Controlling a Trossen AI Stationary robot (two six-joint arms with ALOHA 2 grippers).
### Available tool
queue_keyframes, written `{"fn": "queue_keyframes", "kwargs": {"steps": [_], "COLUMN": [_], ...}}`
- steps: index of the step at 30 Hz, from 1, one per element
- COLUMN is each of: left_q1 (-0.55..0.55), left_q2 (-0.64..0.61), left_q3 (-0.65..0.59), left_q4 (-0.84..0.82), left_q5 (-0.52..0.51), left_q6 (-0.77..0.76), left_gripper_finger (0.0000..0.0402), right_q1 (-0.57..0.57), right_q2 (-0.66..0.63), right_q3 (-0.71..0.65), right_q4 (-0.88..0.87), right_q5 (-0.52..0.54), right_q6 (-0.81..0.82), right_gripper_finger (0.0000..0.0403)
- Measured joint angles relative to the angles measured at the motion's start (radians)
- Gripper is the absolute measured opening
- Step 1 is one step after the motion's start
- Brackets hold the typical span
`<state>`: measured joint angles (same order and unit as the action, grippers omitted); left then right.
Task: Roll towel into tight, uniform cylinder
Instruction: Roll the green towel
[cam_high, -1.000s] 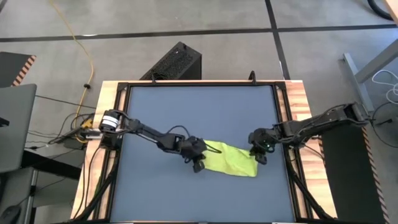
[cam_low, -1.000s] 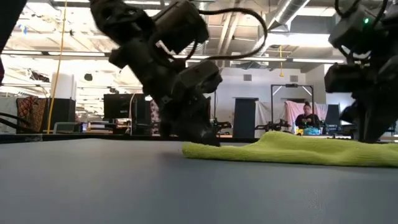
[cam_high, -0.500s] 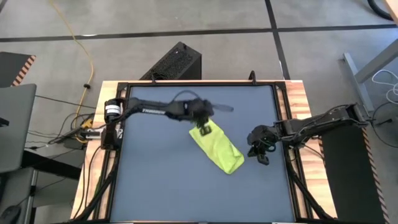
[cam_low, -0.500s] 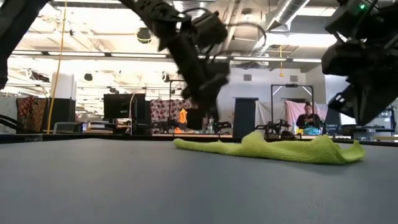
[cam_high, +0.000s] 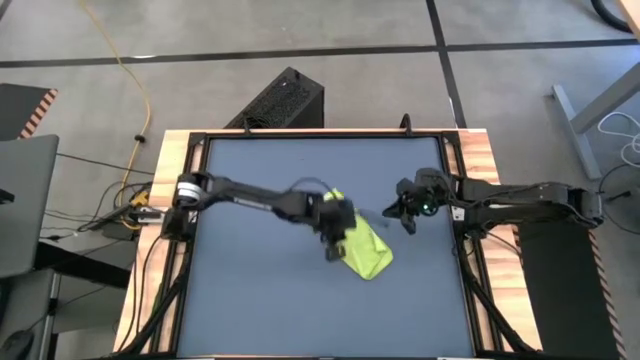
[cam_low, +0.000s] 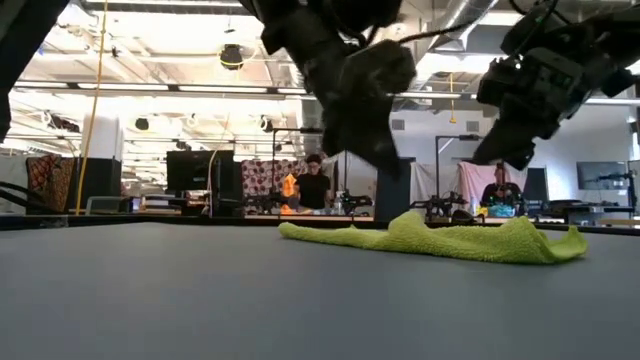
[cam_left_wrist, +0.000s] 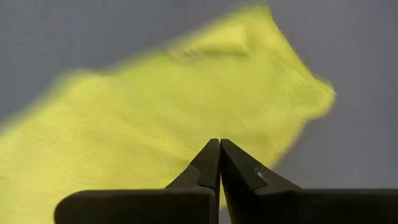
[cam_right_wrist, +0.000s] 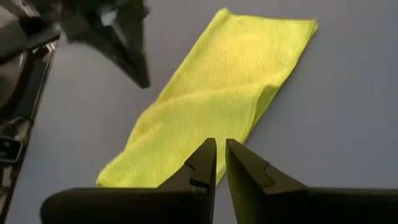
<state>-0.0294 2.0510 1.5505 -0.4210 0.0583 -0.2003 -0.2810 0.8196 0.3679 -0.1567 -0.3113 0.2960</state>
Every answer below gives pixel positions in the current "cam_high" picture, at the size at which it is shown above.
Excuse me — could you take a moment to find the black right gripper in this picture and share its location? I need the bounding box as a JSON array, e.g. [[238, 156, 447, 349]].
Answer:
[[383, 167, 454, 236]]

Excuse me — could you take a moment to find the thin black floor cable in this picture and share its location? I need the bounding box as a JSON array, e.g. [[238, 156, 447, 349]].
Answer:
[[55, 152, 155, 176]]

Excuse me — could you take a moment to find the black hose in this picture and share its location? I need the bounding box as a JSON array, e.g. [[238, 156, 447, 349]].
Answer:
[[589, 0, 634, 34]]

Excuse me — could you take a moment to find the grey laptop lid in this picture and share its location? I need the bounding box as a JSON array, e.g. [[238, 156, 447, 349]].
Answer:
[[0, 134, 60, 279]]

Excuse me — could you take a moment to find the white cable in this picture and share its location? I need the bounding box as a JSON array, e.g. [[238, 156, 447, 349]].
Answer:
[[597, 110, 640, 169]]

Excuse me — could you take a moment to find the black cable conduit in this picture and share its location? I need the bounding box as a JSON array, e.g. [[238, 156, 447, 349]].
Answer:
[[117, 234, 194, 359], [459, 249, 531, 356]]

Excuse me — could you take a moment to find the large black striped-edge floor mat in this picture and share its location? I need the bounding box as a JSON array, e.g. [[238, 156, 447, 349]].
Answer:
[[509, 188, 629, 360]]

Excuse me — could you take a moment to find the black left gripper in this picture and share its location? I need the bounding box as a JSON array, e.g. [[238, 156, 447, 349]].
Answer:
[[309, 195, 359, 263]]

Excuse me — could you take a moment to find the black power strip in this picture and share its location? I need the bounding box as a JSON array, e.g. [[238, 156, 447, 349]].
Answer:
[[132, 206, 167, 227]]

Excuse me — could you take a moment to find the yellow-green microfibre towel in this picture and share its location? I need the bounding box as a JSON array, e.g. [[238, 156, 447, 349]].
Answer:
[[323, 187, 395, 281]]

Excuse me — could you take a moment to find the yellow floor cable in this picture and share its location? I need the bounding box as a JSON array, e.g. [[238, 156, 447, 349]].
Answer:
[[79, 0, 152, 231]]

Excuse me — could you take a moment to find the grey side table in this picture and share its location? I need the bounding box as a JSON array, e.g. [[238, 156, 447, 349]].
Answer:
[[0, 267, 64, 360]]

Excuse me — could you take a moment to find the light wooden desk corner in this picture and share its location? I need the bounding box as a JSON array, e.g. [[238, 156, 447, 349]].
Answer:
[[617, 0, 640, 39]]

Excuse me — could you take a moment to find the black computer mouse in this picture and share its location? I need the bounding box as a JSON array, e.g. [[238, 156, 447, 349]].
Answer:
[[0, 329, 35, 360]]

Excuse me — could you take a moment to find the black computer tower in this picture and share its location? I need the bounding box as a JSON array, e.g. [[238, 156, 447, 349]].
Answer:
[[224, 66, 325, 130]]

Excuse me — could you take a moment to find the looped black floor cable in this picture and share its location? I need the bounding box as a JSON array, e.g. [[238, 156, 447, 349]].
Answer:
[[594, 162, 640, 254]]

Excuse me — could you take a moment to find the small black striped-edge floor mat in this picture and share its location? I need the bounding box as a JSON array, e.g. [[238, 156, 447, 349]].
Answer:
[[0, 83, 60, 141]]

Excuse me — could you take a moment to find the black metal table frame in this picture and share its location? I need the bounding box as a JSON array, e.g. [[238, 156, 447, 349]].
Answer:
[[149, 129, 531, 360]]

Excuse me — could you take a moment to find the grey metal desk leg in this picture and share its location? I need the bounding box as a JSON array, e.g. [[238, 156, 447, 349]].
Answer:
[[551, 62, 640, 181]]

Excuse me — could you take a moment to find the blue-grey table mat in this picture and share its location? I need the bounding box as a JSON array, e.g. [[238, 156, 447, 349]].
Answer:
[[177, 137, 475, 359]]

